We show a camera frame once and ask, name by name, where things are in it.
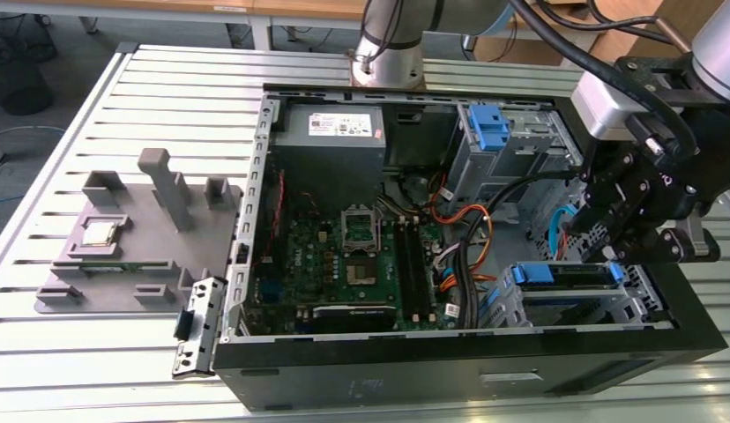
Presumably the wooden desk white frame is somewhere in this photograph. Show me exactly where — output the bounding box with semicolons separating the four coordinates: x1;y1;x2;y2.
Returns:
251;0;612;68
0;0;272;50

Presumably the grey parts rack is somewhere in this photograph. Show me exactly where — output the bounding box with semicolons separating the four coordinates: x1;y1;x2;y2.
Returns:
34;147;246;316

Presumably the black sleeved arm cable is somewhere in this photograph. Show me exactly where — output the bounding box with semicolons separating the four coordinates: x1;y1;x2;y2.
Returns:
505;0;702;155

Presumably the CPU socket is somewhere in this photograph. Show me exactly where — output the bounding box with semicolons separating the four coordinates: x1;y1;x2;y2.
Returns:
344;254;382;287

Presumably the black PC case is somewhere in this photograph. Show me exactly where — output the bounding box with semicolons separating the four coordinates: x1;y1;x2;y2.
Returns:
211;82;730;413

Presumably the blue data wire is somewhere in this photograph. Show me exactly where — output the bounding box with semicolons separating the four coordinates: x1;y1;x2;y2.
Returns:
548;204;579;258

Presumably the black mesh waste bin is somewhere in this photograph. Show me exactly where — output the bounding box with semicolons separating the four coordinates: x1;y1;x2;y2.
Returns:
0;37;55;116

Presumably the hard disk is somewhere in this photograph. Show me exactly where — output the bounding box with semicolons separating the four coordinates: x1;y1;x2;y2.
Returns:
481;260;628;330

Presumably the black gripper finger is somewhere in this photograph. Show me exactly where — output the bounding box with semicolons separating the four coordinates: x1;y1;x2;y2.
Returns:
576;152;646;265
603;222;672;266

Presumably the green motherboard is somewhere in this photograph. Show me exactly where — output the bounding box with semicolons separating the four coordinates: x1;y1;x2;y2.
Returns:
250;206;460;334

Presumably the blue drive latch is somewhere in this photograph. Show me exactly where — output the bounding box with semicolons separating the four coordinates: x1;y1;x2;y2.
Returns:
468;103;511;150

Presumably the metal socket cover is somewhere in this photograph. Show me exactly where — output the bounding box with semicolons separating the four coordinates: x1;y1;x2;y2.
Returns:
340;205;382;256

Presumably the grey expansion slot latch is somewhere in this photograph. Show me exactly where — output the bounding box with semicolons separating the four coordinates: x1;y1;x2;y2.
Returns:
171;276;229;381

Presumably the black cable bundle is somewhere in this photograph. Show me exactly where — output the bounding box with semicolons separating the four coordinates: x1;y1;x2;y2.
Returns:
459;169;587;330

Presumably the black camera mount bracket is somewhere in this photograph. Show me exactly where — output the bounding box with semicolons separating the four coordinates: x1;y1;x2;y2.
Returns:
611;55;730;109

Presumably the black graphics card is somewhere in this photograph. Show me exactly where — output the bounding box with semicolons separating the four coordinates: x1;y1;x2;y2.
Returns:
293;302;397;334

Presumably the silver CPU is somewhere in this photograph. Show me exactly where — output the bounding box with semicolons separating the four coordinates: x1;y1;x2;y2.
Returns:
82;222;121;247

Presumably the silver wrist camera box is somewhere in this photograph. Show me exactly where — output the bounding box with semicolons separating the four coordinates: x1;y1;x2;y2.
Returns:
569;72;643;142

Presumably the grey power supply unit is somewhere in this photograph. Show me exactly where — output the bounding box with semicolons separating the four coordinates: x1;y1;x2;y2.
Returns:
270;104;389;208

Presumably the black RAM slot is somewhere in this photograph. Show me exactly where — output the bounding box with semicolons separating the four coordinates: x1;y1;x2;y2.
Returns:
410;218;437;322
396;218;418;322

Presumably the thin red wire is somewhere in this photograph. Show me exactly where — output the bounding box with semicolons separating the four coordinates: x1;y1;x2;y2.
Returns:
260;169;288;265

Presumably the green RAM stick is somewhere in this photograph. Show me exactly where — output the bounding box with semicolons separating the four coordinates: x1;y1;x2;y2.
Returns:
79;262;170;272

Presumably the wooden cabinet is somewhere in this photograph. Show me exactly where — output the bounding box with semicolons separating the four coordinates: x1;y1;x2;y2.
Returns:
587;0;702;74

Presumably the metal drive cage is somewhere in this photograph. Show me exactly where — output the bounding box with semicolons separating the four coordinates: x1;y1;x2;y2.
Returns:
447;101;584;212

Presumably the metal disk bay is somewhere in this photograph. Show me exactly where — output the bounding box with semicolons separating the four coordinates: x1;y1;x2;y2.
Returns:
497;259;660;330

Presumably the orange wire bundle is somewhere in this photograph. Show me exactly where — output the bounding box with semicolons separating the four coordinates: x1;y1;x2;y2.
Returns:
429;174;499;294

